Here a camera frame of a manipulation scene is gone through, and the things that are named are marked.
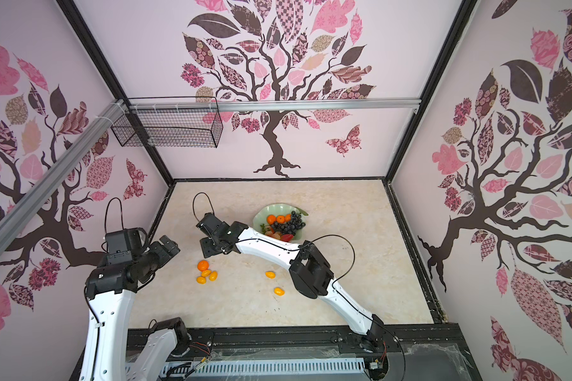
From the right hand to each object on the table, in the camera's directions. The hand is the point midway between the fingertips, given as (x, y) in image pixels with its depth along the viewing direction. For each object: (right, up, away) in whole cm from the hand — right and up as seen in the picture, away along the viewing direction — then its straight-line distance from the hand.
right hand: (207, 244), depth 85 cm
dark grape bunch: (+31, +5, +8) cm, 32 cm away
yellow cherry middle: (-1, -12, +3) cm, 12 cm away
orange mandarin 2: (+22, +8, +16) cm, 28 cm away
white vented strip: (+43, -35, -15) cm, 58 cm away
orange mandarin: (+26, +8, +16) cm, 32 cm away
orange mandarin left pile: (-3, -9, +4) cm, 11 cm away
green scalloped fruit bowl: (+24, +12, +18) cm, 33 cm away
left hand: (-8, -2, -12) cm, 15 cm away
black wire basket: (-32, +54, +37) cm, 73 cm away
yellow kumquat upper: (+23, -12, +3) cm, 26 cm away
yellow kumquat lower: (+27, -17, -1) cm, 32 cm away
